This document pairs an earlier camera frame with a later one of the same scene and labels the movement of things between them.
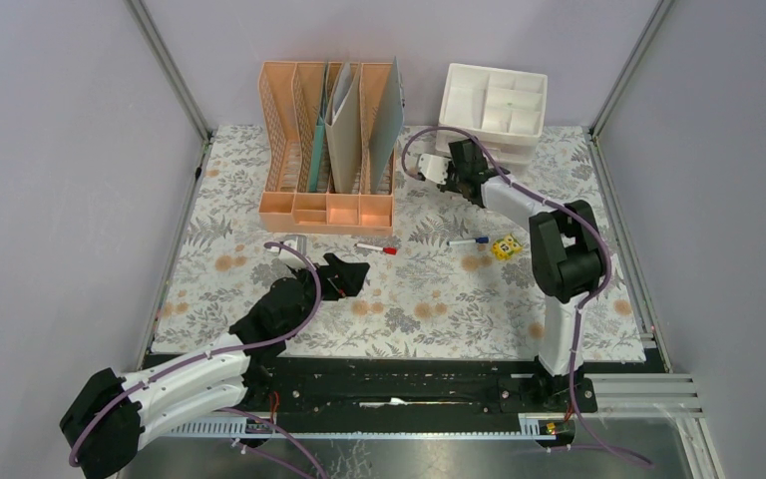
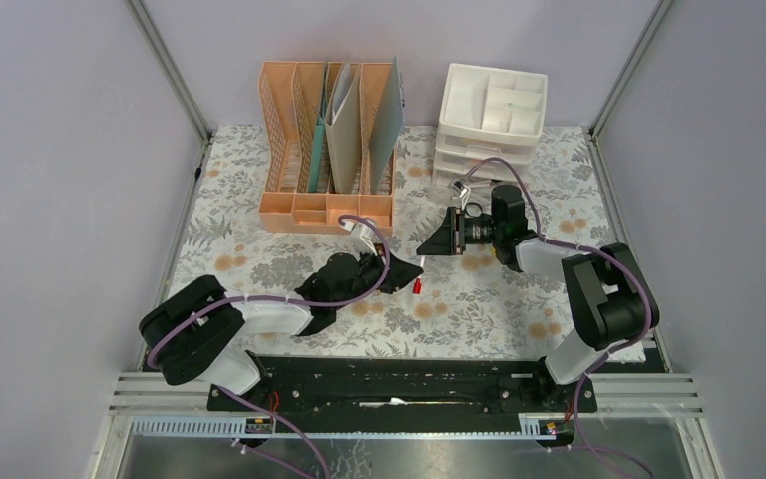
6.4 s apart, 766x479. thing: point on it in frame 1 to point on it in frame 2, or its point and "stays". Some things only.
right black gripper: (449, 185) to (450, 238)
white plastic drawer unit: (504, 109) stays
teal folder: (317, 142) stays
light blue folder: (387, 124) stays
